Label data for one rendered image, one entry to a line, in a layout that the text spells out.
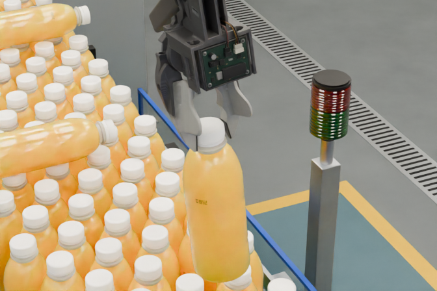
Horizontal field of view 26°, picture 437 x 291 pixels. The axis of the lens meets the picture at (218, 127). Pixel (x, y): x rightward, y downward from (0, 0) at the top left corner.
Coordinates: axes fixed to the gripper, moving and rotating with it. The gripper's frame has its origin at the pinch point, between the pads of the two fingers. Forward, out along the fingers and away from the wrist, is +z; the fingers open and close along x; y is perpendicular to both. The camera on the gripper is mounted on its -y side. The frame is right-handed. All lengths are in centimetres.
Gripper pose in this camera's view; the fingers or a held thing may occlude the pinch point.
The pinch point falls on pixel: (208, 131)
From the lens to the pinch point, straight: 108.3
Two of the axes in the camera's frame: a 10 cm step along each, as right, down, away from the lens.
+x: 8.7, -3.3, 3.6
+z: 1.4, 8.8, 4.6
